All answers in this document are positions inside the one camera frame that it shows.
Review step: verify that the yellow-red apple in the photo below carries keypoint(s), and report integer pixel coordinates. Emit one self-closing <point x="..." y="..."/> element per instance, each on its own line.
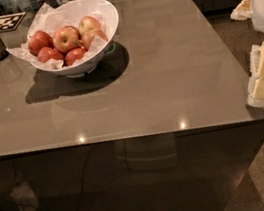
<point x="88" y="23"/>
<point x="65" y="39"/>

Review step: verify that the red-yellow apple right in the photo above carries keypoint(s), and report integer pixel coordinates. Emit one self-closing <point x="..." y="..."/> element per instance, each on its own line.
<point x="89" y="36"/>

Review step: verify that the red apple front center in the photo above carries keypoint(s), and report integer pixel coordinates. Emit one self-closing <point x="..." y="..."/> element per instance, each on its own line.
<point x="73" y="55"/>

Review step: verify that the red apple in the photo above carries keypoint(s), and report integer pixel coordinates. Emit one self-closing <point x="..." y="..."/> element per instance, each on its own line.
<point x="47" y="53"/>
<point x="39" y="40"/>
<point x="73" y="55"/>

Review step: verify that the white bowl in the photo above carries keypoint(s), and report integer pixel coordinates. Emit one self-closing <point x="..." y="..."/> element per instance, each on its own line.
<point x="102" y="14"/>

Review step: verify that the red apple front left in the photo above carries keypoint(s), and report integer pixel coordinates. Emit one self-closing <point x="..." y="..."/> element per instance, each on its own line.
<point x="47" y="53"/>

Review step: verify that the red apple far left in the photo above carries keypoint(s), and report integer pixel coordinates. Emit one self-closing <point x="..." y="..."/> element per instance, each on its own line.
<point x="39" y="40"/>

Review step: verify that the black white fiducial marker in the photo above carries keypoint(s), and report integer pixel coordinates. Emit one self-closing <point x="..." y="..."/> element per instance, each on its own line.
<point x="10" y="22"/>

